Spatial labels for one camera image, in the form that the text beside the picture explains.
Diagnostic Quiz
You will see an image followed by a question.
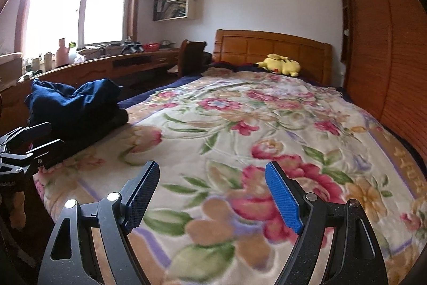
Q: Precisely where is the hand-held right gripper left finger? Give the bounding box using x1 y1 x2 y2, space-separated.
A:
40 160 161 285

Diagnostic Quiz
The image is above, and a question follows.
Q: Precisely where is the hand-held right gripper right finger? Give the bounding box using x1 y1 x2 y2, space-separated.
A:
265 161 389 285

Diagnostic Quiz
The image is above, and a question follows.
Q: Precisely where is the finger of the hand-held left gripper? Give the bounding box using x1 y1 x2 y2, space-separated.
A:
20 138 66 170
0 122 53 149

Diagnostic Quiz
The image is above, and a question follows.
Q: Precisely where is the blue blazer jacket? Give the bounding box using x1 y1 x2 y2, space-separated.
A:
25 78 122 119

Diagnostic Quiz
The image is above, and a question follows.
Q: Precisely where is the dark clothes pile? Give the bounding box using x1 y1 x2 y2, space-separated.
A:
27 104 130 140

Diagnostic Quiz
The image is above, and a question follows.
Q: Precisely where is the person's left hand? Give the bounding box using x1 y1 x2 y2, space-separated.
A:
8 191 27 229

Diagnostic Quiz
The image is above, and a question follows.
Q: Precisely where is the floral blanket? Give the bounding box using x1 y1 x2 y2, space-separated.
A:
33 69 427 285

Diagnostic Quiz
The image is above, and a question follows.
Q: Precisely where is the pink bottle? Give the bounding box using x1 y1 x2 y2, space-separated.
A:
55 37 70 68

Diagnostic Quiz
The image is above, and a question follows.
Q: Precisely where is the white bottle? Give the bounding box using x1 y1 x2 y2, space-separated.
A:
68 41 80 63

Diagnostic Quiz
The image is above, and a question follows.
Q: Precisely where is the wooden desk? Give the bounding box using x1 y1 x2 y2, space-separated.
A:
0 49 183 136

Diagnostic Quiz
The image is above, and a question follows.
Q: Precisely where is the yellow plush toy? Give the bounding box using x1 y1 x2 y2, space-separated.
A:
255 53 301 78

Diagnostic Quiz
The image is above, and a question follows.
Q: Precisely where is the black metal gadget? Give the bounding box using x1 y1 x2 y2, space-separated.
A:
120 41 145 55

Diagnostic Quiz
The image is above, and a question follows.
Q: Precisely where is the wooden chair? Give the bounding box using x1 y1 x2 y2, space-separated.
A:
177 39 213 78

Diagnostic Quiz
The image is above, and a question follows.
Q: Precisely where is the wooden bed headboard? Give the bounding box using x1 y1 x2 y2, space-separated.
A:
213 29 333 86

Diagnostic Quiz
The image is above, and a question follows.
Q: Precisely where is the wooden slatted wardrobe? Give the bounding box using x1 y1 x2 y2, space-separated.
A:
335 0 427 166

